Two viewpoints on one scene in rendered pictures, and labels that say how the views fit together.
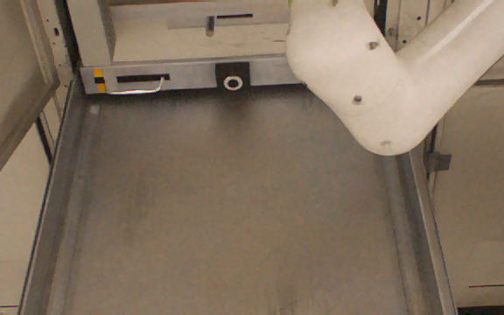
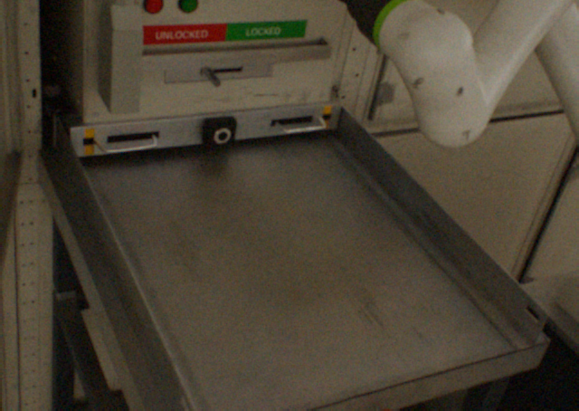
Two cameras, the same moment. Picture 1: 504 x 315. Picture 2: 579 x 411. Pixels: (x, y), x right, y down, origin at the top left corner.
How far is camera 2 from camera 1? 0.65 m
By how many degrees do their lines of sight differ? 29
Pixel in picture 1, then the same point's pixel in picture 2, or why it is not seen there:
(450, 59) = (502, 62)
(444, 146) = not seen: hidden behind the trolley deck
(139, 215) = (192, 254)
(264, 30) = (249, 84)
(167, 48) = (160, 105)
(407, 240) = (427, 241)
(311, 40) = (437, 39)
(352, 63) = (467, 56)
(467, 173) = not seen: hidden behind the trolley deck
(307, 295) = (379, 292)
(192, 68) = (182, 124)
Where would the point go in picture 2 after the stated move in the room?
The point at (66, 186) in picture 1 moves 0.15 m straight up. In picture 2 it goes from (100, 240) to (104, 160)
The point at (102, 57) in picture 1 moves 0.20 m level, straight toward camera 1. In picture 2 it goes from (133, 103) to (207, 167)
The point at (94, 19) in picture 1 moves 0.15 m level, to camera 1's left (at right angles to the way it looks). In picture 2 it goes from (135, 62) to (33, 69)
